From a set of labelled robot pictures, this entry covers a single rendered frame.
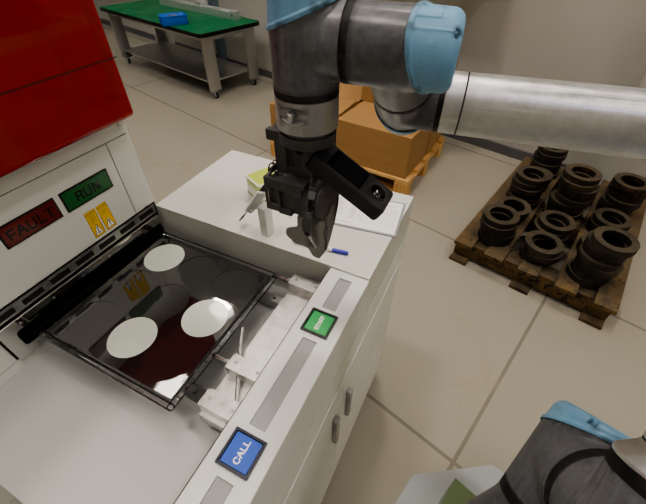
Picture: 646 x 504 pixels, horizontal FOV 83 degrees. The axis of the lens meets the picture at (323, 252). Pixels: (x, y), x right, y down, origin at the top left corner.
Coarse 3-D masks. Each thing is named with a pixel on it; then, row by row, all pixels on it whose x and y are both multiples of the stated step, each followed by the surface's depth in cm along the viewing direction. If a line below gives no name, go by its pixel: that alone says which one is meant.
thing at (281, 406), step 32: (320, 288) 78; (352, 288) 78; (352, 320) 76; (288, 352) 67; (320, 352) 67; (256, 384) 62; (288, 384) 63; (320, 384) 67; (256, 416) 59; (288, 416) 59; (288, 448) 60; (192, 480) 52; (224, 480) 52; (256, 480) 52
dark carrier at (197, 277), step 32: (192, 256) 94; (128, 288) 86; (160, 288) 86; (192, 288) 86; (224, 288) 86; (256, 288) 86; (64, 320) 80; (96, 320) 80; (160, 320) 80; (96, 352) 74; (160, 352) 74; (192, 352) 74; (160, 384) 69
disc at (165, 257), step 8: (160, 248) 96; (168, 248) 96; (176, 248) 96; (152, 256) 94; (160, 256) 94; (168, 256) 94; (176, 256) 94; (144, 264) 92; (152, 264) 92; (160, 264) 92; (168, 264) 92; (176, 264) 92
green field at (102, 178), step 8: (96, 176) 82; (104, 176) 83; (80, 184) 79; (88, 184) 81; (96, 184) 82; (104, 184) 84; (72, 192) 78; (80, 192) 79; (88, 192) 81; (96, 192) 83; (64, 200) 77; (72, 200) 78; (80, 200) 80; (72, 208) 79
